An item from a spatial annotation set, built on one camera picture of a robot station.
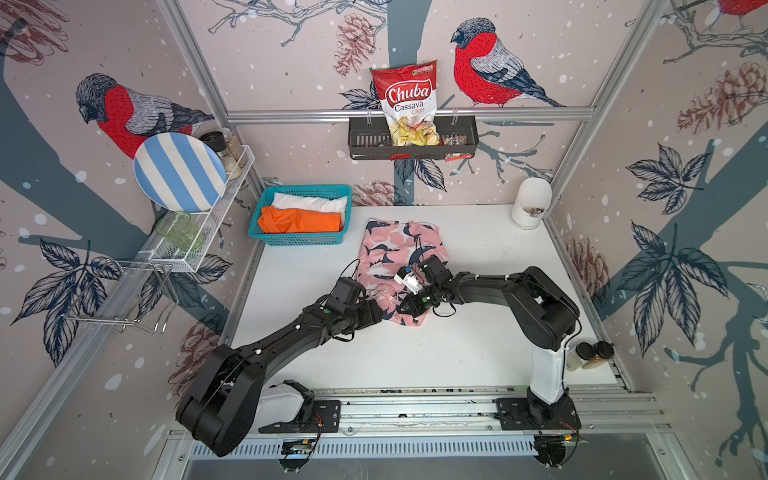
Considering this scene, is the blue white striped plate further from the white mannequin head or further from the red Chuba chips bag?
the white mannequin head

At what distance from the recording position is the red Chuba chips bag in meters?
0.80

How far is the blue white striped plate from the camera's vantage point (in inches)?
26.9

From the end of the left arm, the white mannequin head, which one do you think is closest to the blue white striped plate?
the end of the left arm
